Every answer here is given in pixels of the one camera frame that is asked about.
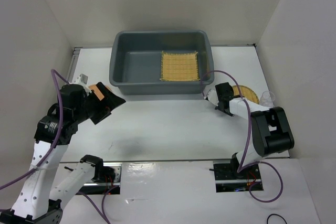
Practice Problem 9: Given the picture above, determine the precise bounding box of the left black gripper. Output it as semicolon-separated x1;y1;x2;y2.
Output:
74;82;125;124

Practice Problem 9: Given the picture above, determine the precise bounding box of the green-rimmed round bamboo tray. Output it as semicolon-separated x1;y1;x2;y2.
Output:
232;85;259;104

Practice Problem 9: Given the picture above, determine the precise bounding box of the orange round woven tray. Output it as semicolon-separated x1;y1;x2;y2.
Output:
89;84;105;101

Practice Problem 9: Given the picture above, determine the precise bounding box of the square bamboo mat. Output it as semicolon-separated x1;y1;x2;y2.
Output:
160;51;199;82

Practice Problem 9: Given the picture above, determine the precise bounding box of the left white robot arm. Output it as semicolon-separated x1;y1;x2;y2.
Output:
1;82;125;223

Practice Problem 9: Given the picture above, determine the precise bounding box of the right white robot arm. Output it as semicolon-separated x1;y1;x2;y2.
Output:
206;82;295;178

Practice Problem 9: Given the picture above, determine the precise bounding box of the grey plastic bin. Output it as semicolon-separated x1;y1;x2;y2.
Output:
109;30;214;95

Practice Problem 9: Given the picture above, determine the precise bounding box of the far clear plastic cup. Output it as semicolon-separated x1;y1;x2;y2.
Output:
259;91;275;108

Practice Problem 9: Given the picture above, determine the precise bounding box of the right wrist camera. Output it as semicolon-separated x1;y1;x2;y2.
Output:
204;89;219;106

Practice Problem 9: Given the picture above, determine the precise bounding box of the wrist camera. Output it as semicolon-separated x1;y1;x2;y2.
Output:
204;89;219;106
72;74;88;86

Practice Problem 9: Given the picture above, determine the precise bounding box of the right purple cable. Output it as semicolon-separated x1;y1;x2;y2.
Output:
199;70;284;203

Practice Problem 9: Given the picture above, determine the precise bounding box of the purple cable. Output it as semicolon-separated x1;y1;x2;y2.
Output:
0;69;124;223
199;70;284;203

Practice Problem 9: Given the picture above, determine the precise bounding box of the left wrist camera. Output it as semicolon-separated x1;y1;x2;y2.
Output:
72;74;88;86

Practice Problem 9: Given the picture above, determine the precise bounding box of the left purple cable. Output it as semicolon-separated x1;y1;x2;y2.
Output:
0;69;124;223

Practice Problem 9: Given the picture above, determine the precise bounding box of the aluminium frame rail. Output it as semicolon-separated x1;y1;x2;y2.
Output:
67;47;81;81

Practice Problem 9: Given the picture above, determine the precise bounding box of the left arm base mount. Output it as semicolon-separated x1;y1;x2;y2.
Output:
80;165;122;195

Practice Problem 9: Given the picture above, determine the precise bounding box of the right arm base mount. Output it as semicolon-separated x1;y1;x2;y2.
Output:
209;159;264;193

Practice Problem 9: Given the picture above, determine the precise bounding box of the black cable loop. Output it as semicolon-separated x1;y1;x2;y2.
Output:
267;214;287;224

